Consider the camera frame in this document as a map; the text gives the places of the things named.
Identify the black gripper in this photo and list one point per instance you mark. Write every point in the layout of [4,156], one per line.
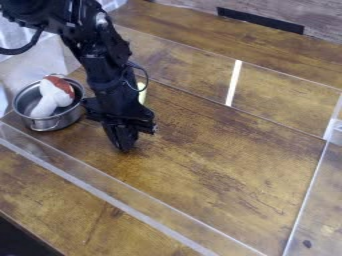
[128,117]

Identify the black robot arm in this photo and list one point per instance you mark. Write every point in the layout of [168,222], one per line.
[84,27]

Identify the small silver metal pot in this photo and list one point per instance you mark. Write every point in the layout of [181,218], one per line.
[62,117]

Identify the plush mushroom toy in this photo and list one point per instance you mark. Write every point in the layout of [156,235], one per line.
[57,94]

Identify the clear acrylic barrier panel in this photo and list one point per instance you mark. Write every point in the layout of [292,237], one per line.
[180,226]

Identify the black wall strip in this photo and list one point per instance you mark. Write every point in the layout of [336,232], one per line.
[259,20]

